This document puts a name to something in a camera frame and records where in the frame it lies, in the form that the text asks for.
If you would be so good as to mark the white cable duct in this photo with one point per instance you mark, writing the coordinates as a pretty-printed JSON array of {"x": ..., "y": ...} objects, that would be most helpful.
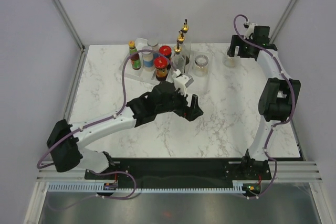
[{"x": 100, "y": 187}]

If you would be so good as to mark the blue label spice jar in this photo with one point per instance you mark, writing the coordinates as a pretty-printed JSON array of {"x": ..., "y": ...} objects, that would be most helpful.
[{"x": 148, "y": 60}]

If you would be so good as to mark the right aluminium frame post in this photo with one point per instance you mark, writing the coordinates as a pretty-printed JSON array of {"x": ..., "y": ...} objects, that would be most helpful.
[{"x": 283, "y": 18}]

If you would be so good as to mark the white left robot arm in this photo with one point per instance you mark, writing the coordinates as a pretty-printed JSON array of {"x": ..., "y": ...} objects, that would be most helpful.
[{"x": 67, "y": 142}]

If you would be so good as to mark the left aluminium frame post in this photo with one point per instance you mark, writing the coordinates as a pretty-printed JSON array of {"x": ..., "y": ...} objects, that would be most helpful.
[{"x": 68, "y": 23}]

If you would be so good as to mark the glass jar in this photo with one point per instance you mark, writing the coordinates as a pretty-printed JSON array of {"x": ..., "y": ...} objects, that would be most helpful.
[
  {"x": 230, "y": 61},
  {"x": 200, "y": 67}
]

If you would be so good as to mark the square clear glass bottle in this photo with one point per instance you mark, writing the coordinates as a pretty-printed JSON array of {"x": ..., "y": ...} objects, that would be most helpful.
[{"x": 179, "y": 61}]

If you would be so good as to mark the green label sauce bottle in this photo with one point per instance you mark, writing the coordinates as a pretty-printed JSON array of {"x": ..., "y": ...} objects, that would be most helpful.
[{"x": 135, "y": 58}]

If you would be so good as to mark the blue label seasoning jar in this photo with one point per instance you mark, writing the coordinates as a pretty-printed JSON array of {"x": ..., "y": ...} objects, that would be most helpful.
[{"x": 153, "y": 43}]

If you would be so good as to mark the round glass oil bottle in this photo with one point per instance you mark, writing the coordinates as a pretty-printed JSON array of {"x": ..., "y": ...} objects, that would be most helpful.
[{"x": 181, "y": 40}]

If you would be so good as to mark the white compartment organizer tray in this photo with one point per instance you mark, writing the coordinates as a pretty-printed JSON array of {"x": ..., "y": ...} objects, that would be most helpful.
[{"x": 142, "y": 75}]

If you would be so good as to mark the red lid sauce jar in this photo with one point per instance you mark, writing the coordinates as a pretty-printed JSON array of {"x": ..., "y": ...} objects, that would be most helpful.
[{"x": 160, "y": 64}]

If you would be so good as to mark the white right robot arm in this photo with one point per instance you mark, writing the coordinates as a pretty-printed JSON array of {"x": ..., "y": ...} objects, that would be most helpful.
[{"x": 276, "y": 104}]

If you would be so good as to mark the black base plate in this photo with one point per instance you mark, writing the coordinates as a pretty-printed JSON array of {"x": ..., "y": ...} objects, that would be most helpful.
[{"x": 182, "y": 172}]

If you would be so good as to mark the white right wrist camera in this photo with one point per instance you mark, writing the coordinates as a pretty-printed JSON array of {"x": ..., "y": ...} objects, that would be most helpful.
[{"x": 249, "y": 26}]

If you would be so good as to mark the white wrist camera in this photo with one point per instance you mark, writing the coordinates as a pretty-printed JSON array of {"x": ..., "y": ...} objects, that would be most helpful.
[
  {"x": 181, "y": 82},
  {"x": 249, "y": 26}
]

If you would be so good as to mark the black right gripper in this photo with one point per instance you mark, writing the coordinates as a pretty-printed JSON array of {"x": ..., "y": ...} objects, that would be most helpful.
[{"x": 237, "y": 41}]

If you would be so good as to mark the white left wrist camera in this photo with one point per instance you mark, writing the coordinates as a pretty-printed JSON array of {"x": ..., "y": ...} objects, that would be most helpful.
[{"x": 181, "y": 82}]

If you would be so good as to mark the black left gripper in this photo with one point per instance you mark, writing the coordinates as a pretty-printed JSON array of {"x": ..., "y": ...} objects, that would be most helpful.
[{"x": 190, "y": 113}]

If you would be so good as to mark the aluminium frame post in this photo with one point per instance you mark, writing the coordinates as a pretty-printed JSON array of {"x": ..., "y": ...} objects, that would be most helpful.
[
  {"x": 283, "y": 18},
  {"x": 68, "y": 23}
]

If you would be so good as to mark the square dark sauce bottle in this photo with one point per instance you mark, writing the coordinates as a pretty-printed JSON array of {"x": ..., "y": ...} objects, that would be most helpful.
[{"x": 187, "y": 41}]

